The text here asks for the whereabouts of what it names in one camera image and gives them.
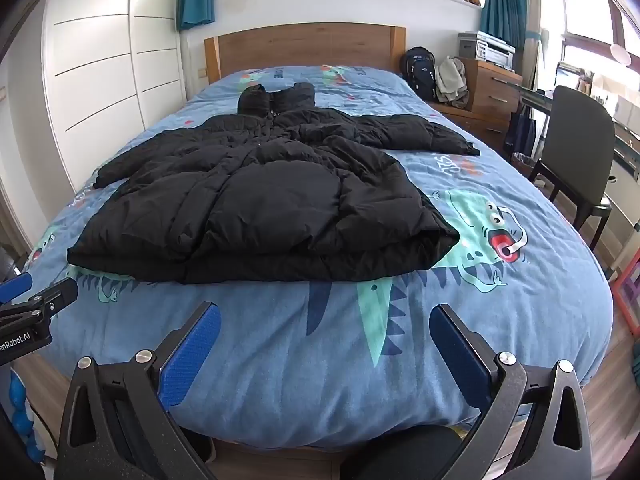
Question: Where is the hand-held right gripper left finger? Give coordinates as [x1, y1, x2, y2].
[54, 301, 222, 480]

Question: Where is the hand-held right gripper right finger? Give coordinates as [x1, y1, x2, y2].
[429, 302, 591, 480]

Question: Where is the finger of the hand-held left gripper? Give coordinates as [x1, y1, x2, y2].
[29, 277, 79, 321]
[0, 272, 34, 305]

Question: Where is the black puffer jacket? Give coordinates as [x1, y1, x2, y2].
[66, 81, 482, 285]

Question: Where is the grey clothes pile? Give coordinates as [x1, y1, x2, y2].
[434, 56, 471, 110]

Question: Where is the blue bumpy plastic object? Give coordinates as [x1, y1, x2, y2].
[10, 365, 46, 466]

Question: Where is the bed with blue duvet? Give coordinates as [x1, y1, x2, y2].
[22, 64, 615, 448]

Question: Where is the pink storage box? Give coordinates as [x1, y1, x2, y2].
[610, 247, 640, 336]

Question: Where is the waste bin with liner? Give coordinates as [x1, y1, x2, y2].
[511, 151, 538, 181]

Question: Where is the wooden bedside table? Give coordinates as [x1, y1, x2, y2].
[427, 101, 513, 161]

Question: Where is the navy bag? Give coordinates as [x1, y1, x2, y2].
[505, 105, 536, 156]

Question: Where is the white wardrobe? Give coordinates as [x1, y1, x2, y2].
[42, 0, 191, 196]

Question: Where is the dark grey chair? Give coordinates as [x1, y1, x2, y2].
[529, 85, 617, 251]

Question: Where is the glass desk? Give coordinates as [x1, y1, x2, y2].
[515, 77, 640, 183]

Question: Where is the wooden chest of drawers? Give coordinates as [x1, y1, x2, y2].
[461, 57, 523, 122]

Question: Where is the black backpack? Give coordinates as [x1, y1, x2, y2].
[404, 46, 438, 101]

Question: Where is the white printer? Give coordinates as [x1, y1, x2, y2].
[457, 31, 516, 71]

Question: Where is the wooden bed headboard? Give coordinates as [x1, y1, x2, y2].
[204, 23, 407, 86]

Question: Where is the window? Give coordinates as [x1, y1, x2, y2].
[540, 0, 640, 101]

